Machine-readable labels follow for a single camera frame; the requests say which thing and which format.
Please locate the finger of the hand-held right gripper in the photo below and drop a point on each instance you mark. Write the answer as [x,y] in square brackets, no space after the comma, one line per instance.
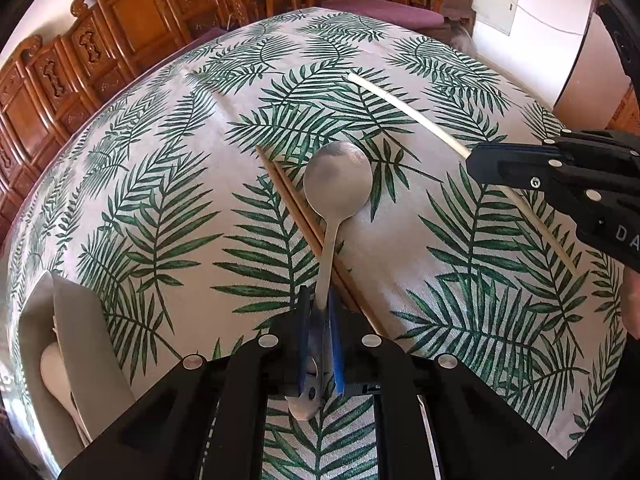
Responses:
[510,165]
[600,145]

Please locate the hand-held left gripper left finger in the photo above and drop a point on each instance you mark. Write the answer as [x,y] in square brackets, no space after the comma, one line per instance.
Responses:
[303,335]

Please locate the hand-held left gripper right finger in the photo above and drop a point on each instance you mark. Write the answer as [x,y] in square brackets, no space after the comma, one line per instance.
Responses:
[335,340]

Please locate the white chopstick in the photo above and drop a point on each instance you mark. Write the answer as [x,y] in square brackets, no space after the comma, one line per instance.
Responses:
[408,115]

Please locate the grey rectangular tray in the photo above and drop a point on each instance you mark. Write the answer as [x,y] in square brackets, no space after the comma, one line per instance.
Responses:
[85,335]

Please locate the person's right hand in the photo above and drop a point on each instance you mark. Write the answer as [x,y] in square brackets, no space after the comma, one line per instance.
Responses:
[633,305]

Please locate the grey fuzzy bundle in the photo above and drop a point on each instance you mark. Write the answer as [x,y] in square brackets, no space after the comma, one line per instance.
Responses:
[459,35]

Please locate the white electrical panel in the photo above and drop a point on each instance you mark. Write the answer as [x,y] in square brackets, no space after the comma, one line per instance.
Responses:
[495,0]

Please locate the wooden side table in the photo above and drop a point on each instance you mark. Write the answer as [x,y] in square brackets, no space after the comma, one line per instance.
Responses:
[460,2]

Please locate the purple armchair cushion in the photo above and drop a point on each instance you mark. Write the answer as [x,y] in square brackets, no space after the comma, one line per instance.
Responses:
[385,10]

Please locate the leaf print tablecloth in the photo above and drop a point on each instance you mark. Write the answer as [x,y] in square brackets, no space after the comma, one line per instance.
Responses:
[200,160]

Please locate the long purple seat cushion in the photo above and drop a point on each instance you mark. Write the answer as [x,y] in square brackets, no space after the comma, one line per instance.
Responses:
[212,35]

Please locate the carved wooden sofa bench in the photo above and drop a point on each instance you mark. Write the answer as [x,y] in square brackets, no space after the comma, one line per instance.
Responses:
[125,20]

